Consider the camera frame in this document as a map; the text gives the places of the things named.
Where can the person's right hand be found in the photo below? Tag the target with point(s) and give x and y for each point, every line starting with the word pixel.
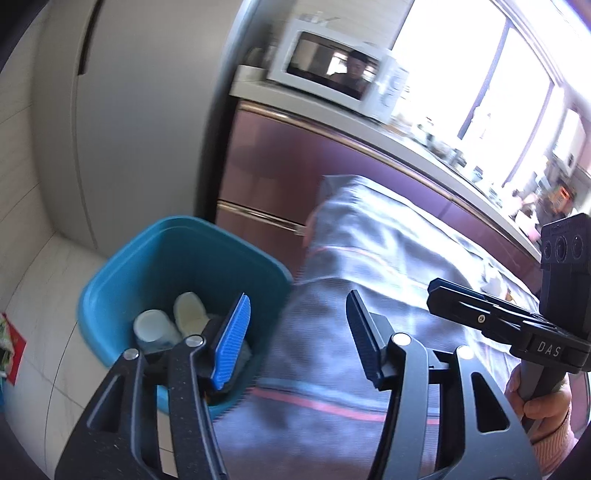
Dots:
pixel 547 406

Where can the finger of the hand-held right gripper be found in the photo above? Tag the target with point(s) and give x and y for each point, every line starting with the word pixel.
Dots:
pixel 480 318
pixel 503 302

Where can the person's right forearm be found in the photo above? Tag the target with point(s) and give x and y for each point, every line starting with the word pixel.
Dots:
pixel 551 447

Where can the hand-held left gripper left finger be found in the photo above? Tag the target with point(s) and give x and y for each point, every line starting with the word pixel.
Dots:
pixel 233 341

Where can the grey plaid tablecloth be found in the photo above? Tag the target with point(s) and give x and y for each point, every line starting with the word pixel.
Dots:
pixel 369 240

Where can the white microwave oven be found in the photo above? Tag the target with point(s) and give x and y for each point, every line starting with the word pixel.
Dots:
pixel 323 64

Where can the white cup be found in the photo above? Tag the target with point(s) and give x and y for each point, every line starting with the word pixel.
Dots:
pixel 154 325

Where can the teal plastic bin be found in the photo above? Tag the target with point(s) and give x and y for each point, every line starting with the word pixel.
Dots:
pixel 161 249

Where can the grey refrigerator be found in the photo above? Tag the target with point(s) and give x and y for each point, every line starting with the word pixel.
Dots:
pixel 138 115

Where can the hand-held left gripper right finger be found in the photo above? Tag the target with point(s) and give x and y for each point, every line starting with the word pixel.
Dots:
pixel 364 341

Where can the purple kitchen cabinet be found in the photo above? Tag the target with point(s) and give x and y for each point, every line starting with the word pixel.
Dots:
pixel 277 166

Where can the cream rounded container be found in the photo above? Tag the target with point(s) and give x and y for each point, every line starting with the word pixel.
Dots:
pixel 190 309

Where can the kitchen window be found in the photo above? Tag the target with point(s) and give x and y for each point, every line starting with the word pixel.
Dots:
pixel 438 69

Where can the red edged printed packet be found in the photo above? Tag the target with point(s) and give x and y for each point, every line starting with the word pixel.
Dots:
pixel 16 346

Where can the cluster of countertop containers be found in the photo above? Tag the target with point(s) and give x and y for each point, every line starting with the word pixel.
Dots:
pixel 461 157

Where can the white kitchen countertop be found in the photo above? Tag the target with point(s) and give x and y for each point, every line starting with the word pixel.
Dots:
pixel 369 134

